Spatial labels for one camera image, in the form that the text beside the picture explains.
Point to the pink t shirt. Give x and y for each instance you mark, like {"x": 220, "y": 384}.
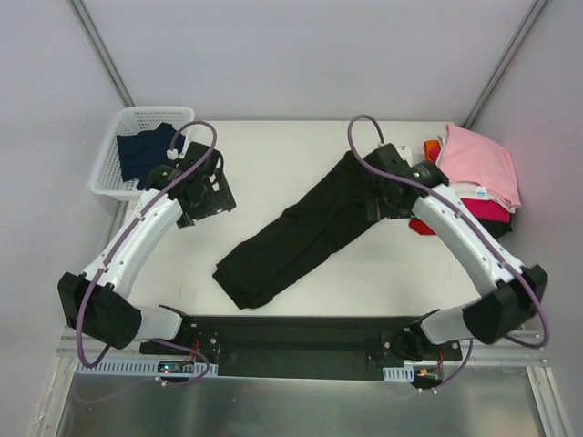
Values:
{"x": 478, "y": 159}

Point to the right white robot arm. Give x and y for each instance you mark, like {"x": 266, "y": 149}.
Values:
{"x": 510, "y": 292}

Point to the left white cable duct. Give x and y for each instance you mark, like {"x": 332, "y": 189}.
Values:
{"x": 150, "y": 367}

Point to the magenta t shirt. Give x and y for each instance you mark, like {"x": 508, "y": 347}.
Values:
{"x": 487, "y": 210}

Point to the red t shirt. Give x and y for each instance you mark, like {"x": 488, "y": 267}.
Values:
{"x": 420, "y": 227}

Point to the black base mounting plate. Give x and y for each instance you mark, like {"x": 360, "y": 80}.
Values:
{"x": 320, "y": 348}

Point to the right white cable duct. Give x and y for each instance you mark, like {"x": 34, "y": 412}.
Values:
{"x": 399, "y": 374}

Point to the navy blue t shirt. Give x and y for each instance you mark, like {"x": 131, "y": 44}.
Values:
{"x": 141, "y": 153}

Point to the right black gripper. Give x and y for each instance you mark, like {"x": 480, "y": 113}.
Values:
{"x": 376, "y": 206}

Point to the white cable duct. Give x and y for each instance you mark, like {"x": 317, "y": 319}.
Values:
{"x": 399, "y": 374}
{"x": 150, "y": 367}

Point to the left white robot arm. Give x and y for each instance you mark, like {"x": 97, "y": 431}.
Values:
{"x": 96, "y": 300}

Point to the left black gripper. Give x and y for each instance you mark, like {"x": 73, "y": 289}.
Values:
{"x": 219, "y": 198}

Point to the aluminium frame rail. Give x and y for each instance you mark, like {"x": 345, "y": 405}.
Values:
{"x": 503, "y": 354}

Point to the white plastic laundry basket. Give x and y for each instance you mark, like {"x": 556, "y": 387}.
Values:
{"x": 106, "y": 179}

